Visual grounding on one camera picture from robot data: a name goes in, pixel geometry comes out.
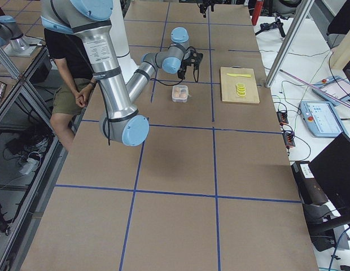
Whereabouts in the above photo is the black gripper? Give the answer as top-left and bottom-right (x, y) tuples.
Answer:
(177, 48), (203, 82)

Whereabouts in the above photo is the clear plastic egg box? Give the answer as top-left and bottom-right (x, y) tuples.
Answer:
(172, 85), (189, 103)

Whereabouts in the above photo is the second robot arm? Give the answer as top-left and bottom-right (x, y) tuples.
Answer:
(0, 15), (39, 57)

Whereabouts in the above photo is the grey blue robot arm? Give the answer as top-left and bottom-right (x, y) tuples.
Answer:
(41, 0), (203, 146)

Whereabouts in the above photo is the wooden cutting board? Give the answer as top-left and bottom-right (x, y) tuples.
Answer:
(220, 67), (260, 104)

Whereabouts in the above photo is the yellow plastic knife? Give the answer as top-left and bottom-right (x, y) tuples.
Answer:
(226, 73), (252, 78)

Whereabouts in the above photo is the seated person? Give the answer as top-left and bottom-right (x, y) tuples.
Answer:
(44, 29), (96, 151)

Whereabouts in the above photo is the teach pendant tablet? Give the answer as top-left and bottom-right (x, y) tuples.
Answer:
(300, 100), (348, 138)

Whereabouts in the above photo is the black computer monitor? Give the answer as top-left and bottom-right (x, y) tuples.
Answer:
(309, 133), (350, 215)

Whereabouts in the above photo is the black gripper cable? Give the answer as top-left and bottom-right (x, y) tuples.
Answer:
(152, 66), (200, 87)

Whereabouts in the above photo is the black camera stand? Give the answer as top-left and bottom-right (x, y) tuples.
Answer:
(196, 0), (216, 18)

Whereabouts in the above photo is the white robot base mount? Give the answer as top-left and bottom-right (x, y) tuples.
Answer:
(110, 0), (138, 82)

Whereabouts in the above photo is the aluminium frame post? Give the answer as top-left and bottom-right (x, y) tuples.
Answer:
(265, 0), (314, 88)

